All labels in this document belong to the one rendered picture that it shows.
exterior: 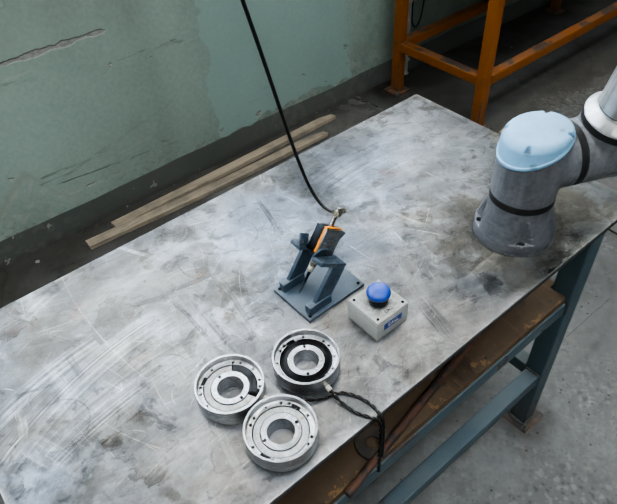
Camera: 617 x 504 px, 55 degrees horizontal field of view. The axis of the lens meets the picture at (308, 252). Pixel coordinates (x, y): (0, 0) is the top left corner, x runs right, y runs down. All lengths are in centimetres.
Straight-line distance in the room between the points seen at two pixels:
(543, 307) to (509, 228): 35
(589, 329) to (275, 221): 128
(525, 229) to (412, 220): 22
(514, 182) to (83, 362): 78
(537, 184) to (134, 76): 172
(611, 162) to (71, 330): 96
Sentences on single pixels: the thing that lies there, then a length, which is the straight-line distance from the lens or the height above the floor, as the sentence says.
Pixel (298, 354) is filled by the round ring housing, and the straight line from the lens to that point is 95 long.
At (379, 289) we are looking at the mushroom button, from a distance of 97.
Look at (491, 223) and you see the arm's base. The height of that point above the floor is 85.
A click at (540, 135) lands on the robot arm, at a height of 103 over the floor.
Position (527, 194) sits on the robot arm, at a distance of 109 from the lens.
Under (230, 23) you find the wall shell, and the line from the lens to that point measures 259.
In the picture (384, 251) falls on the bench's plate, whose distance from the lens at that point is 114.
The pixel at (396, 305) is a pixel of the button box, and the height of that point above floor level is 85.
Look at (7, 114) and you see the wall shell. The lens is 232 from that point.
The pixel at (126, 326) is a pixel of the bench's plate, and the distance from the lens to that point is 108.
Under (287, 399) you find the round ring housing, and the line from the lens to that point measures 90.
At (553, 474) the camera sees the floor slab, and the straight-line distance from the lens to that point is 185.
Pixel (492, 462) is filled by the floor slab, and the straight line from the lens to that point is 182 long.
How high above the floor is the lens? 159
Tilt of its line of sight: 44 degrees down
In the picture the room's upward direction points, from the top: 4 degrees counter-clockwise
